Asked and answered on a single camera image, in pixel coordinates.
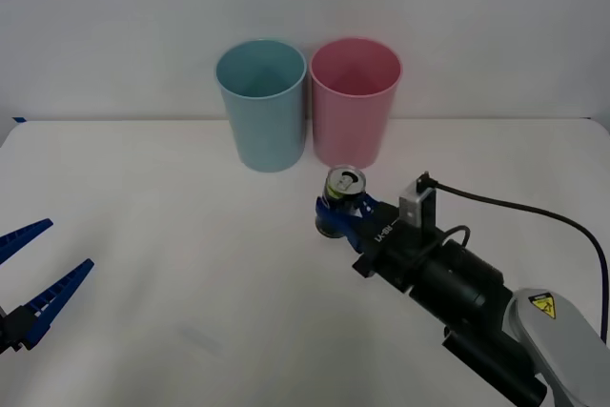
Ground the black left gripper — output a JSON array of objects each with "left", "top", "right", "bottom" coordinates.
[{"left": 0, "top": 218, "right": 95, "bottom": 356}]

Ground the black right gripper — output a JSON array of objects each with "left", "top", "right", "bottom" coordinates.
[{"left": 314, "top": 191, "right": 452, "bottom": 292}]

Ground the dark green drink can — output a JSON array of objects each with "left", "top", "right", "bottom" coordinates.
[{"left": 315, "top": 164, "right": 367, "bottom": 239}]

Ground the pink plastic bin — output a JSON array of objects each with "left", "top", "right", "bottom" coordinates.
[{"left": 308, "top": 36, "right": 403, "bottom": 171}]

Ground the pale blue plastic bin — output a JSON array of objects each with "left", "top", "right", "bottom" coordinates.
[{"left": 213, "top": 37, "right": 307, "bottom": 174}]

